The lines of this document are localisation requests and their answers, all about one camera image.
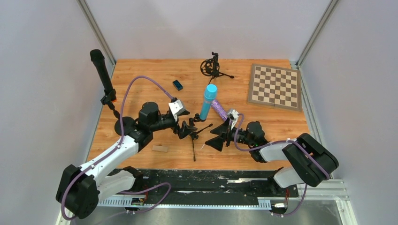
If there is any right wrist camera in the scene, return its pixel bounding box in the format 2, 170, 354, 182
227, 108, 239, 129

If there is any black microphone orange end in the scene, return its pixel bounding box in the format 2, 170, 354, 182
90, 49, 117, 105

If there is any wooden chessboard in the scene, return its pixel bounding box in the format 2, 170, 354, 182
247, 64, 302, 112

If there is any black tripod shock-mount stand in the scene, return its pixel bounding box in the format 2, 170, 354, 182
200, 52, 235, 84

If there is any blue toy brick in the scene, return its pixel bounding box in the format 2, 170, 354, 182
172, 80, 183, 91

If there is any purple glitter microphone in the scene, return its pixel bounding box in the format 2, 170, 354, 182
211, 99, 228, 121

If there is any small wooden block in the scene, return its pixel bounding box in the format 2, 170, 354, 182
152, 145, 168, 152

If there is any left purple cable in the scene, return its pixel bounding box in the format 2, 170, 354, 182
61, 75, 178, 221

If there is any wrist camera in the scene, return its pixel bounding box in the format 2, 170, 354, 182
227, 108, 239, 129
168, 99, 185, 122

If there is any black tripod clip mic stand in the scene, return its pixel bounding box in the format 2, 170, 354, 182
189, 113, 213, 162

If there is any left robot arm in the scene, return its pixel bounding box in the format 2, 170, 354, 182
55, 99, 196, 219

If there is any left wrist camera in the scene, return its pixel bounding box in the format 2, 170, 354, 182
168, 99, 185, 122

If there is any blue microphone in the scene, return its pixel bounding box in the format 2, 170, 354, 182
199, 84, 218, 120

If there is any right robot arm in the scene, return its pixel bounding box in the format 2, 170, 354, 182
205, 120, 339, 188

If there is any black round-base mic stand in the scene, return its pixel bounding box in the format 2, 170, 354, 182
100, 89, 135, 136

